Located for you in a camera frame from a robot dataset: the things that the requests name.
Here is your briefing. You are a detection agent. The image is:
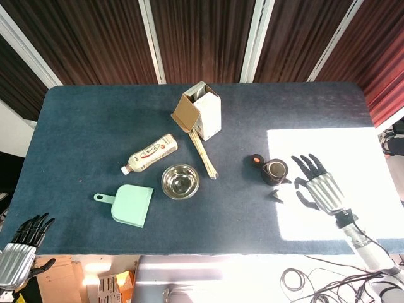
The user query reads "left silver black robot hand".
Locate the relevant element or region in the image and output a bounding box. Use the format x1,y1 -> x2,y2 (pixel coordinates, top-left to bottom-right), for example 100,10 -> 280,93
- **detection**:
0,212 -> 57,291

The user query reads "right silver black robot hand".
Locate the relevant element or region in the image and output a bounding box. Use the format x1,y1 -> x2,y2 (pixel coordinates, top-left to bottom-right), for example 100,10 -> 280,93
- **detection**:
290,153 -> 345,217

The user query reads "black teapot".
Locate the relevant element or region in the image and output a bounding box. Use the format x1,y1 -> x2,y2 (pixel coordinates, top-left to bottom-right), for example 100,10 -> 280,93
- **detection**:
260,158 -> 292,186

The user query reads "teapot lid with orange knob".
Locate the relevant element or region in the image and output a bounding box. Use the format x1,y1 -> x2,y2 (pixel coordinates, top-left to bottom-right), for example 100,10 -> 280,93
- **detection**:
243,153 -> 265,170

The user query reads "plastic drink bottle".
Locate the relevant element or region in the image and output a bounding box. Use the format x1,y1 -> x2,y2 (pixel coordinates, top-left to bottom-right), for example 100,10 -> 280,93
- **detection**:
120,133 -> 179,175

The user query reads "brown cardboard box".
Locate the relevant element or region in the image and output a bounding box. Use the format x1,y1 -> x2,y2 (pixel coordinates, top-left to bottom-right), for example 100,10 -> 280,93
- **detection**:
31,255 -> 86,303

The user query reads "printed white cardboard box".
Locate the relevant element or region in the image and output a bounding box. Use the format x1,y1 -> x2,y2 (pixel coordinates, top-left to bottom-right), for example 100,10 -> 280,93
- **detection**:
97,273 -> 124,303

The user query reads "orange packet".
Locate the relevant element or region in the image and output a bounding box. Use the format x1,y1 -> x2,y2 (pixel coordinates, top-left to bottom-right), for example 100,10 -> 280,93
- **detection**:
115,270 -> 136,302

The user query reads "bundle of bamboo sticks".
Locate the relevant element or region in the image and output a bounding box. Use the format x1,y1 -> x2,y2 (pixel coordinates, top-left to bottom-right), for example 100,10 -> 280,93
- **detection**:
188,131 -> 219,181

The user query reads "mint green dustpan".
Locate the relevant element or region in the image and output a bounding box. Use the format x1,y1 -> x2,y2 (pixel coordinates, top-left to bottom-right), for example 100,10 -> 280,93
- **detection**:
93,184 -> 155,227

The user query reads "white carton with open flap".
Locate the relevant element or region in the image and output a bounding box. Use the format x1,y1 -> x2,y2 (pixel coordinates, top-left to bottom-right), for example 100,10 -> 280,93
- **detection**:
170,81 -> 222,141

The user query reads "stainless steel bowl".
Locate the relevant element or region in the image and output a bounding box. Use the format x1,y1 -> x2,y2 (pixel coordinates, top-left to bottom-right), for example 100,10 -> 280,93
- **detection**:
161,163 -> 201,200

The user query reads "grey robot torso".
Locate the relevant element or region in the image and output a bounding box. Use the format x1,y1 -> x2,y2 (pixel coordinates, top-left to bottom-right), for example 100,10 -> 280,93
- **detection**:
131,254 -> 285,303

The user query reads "blue felt table cloth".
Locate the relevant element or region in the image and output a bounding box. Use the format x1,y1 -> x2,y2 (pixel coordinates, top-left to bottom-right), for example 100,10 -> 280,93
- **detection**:
0,82 -> 404,256

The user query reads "black equipment with cables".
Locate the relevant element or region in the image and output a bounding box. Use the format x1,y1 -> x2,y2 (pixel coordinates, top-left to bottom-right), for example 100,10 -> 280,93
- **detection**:
377,122 -> 404,158

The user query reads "white partition frame post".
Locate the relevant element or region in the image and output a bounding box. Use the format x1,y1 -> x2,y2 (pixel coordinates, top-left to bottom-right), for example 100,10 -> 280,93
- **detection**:
307,0 -> 367,83
239,0 -> 275,84
0,6 -> 64,88
138,0 -> 167,85
374,109 -> 404,133

